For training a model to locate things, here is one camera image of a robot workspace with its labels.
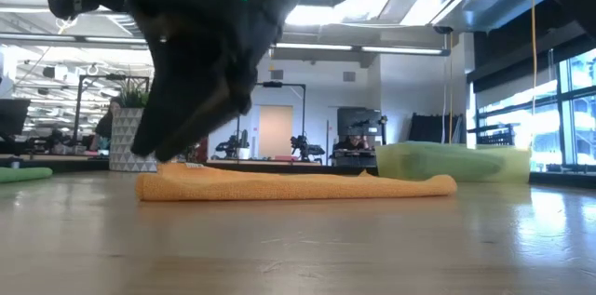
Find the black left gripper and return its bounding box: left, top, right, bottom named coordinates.
left=123, top=0, right=299, bottom=162

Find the orange microfiber towel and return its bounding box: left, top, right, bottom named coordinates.
left=135, top=162, right=458, bottom=202

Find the green microfiber towel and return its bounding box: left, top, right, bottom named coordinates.
left=0, top=167, right=54, bottom=183

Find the succulent in white patterned pot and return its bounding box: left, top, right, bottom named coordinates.
left=109, top=81, right=159, bottom=173

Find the person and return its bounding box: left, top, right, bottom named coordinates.
left=95, top=98, right=123, bottom=152
left=334, top=134, right=373, bottom=152

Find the black cabinet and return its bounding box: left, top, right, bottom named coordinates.
left=335, top=106, right=384, bottom=168

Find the black monitor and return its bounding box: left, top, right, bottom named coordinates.
left=407, top=113, right=465, bottom=144
left=0, top=98, right=32, bottom=137

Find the yellow plastic tray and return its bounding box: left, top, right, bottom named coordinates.
left=374, top=141, right=533, bottom=184

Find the black gantry frame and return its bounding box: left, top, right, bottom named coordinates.
left=235, top=80, right=307, bottom=162

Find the yellow hanging cable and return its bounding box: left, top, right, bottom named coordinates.
left=531, top=0, right=537, bottom=147

